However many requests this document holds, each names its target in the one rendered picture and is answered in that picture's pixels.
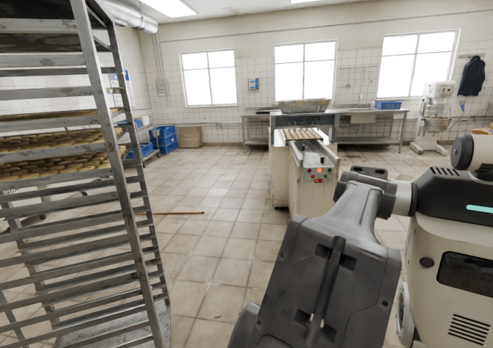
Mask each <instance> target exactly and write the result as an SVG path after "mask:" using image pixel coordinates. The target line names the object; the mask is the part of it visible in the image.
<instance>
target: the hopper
mask: <svg viewBox="0 0 493 348"><path fill-rule="evenodd" d="M331 100H332V98H299V99H283V100H277V103H278V105H279V107H280V111H281V113H283V114H293V113H310V112H325V111H326V109H327V107H328V105H329V104H330V102H331Z"/></svg>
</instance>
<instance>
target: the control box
mask: <svg viewBox="0 0 493 348"><path fill-rule="evenodd" d="M329 168H331V169H332V171H331V172H328V169H329ZM308 169H311V172H310V173H309V172H308V171H307V170H308ZM318 169H321V172H318ZM334 173H335V166H334V165H332V166H305V167H304V184H306V183H316V182H317V180H316V179H318V183H320V180H321V179H322V182H321V183H334ZM311 175H314V176H315V177H314V178H311ZM324 175H327V178H324Z"/></svg>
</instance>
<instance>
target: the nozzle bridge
mask: <svg viewBox="0 0 493 348"><path fill-rule="evenodd" d="M314 115H315V117H314ZM296 116H297V118H296ZM302 116H303V117H302ZM308 116H309V117H308ZM320 116H321V118H320ZM307 118H308V122H307V126H306V119H307ZM313 118H314V122H313V126H312V119H313ZM290 119H291V126H288V122H289V120H290ZM295 119H296V126H294V121H295ZM301 119H302V125H301V126H300V120H301ZM318 119H320V122H319V125H317V122H318ZM339 122H340V113H339V112H337V111H335V110H332V109H327V110H326V111H325V112H310V113H293V114H283V113H281V112H270V131H271V144H274V130H276V129H294V128H329V141H331V142H335V131H336V128H339Z"/></svg>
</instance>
